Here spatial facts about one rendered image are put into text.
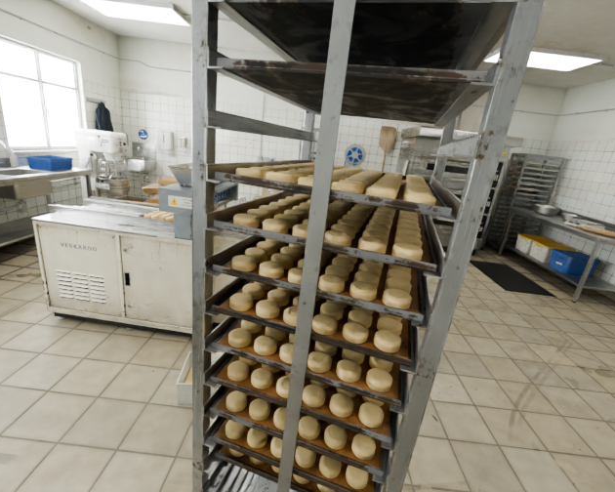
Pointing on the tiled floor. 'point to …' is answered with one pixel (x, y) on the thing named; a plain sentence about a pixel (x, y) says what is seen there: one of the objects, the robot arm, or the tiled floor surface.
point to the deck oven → (412, 138)
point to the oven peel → (387, 140)
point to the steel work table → (590, 256)
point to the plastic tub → (188, 380)
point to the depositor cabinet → (116, 273)
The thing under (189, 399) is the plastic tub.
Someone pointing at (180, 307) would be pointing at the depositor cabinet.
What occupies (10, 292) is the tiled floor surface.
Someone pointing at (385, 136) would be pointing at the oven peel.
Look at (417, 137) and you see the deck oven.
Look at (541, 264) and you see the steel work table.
